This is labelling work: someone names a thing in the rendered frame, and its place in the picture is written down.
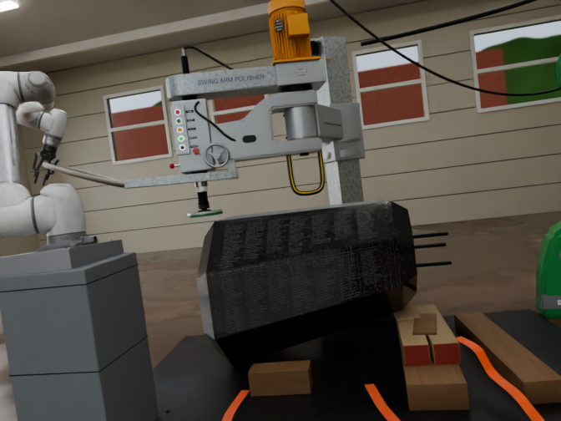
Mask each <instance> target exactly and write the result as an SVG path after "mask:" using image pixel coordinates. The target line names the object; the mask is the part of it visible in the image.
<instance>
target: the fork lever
mask: <svg viewBox="0 0 561 421"><path fill-rule="evenodd" d="M213 180H231V179H229V173H228V170H225V171H216V172H206V173H197V174H187V175H169V176H160V177H150V178H141V179H132V180H121V182H122V183H124V187H123V188H122V189H131V188H140V187H150V186H159V185H176V184H185V183H194V182H198V181H213Z"/></svg>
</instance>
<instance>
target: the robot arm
mask: <svg viewBox="0 0 561 421"><path fill-rule="evenodd" d="M55 96H56V94H55V88H54V85H53V82H52V80H51V79H50V78H49V77H48V76H47V75H46V74H44V73H42V72H39V71H31V72H0V238H11V237H20V236H30V235H33V234H38V233H43V234H45V233H46V234H47V245H46V246H42V247H39V248H37V252H38V251H50V250H56V249H62V248H66V247H75V246H84V245H89V244H94V243H99V241H98V240H97V237H96V236H87V233H86V227H85V215H84V210H83V204H82V202H81V200H80V198H79V196H78V193H77V191H76V190H75V189H74V188H73V187H72V186H71V185H70V184H50V185H47V186H45V187H44V188H42V190H41V191H40V194H41V195H39V196H36V197H31V195H30V193H29V190H28V189H27V188H25V187H24V186H23V183H22V174H21V165H20V154H19V145H18V127H17V123H18V124H21V125H24V126H27V127H29V128H33V129H40V130H42V131H44V132H45V134H44V138H43V142H44V143H45V144H43V147H42V150H41V151H40V153H34V154H35V158H34V162H33V170H35V173H34V177H36V178H35V181H34V184H36V182H37V179H38V174H39V172H38V170H39V169H40V167H41V165H42V163H43V162H44V161H45V160H46V161H48V163H49V164H51V161H52V160H53V159H55V163H54V165H57V163H58V162H59V161H60V159H58V158H56V152H57V149H58V148H57V147H59V145H60V143H61V140H62V137H63V135H64V133H65V131H66V128H67V124H68V115H67V113H66V112H65V111H63V110H61V109H53V110H51V111H50V113H49V114H47V113H44V112H43V111H48V110H50V109H51V108H52V107H53V106H54V100H55ZM20 102H27V103H25V104H22V105H21V104H20ZM56 136H57V137H56ZM39 155H41V157H42V159H41V161H40V163H39V164H38V167H37V169H35V168H36V164H37V160H38V156H39Z"/></svg>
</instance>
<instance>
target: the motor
mask: <svg viewBox="0 0 561 421"><path fill-rule="evenodd" d="M268 13H269V19H270V20H269V25H270V39H271V46H272V53H273V59H274V61H273V64H272V66H274V65H275V64H276V63H290V62H300V61H309V60H317V59H320V56H318V55H316V56H315V57H312V54H311V40H310V29H309V22H308V14H307V13H306V4H305V0H271V1H270V2H269V3H268Z"/></svg>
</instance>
